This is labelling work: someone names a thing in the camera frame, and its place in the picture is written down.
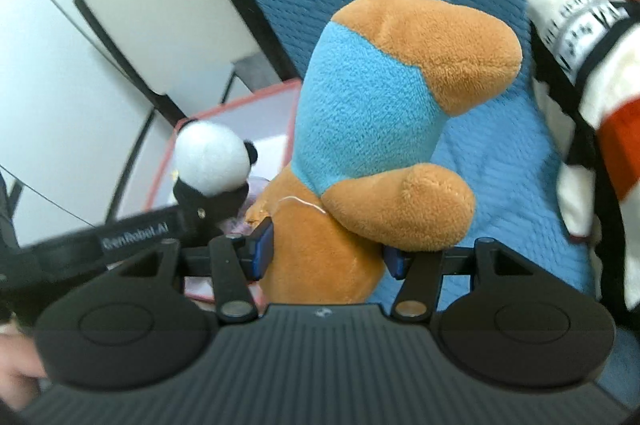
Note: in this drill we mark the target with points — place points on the red white black blanket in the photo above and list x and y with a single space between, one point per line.
590 55

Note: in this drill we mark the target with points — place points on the panda plush toy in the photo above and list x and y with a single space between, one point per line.
212 160

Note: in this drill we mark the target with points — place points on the brown and blue plush toy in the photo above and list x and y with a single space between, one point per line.
370 105

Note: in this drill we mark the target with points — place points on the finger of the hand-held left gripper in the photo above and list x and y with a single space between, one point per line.
202 217

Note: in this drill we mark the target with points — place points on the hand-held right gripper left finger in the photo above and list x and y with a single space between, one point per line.
262 250

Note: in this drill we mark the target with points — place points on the person's left hand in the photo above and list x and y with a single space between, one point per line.
17 365

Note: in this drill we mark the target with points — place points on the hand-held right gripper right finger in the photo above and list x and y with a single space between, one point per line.
395 261

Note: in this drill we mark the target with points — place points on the white cabinet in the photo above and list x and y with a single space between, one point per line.
60 105

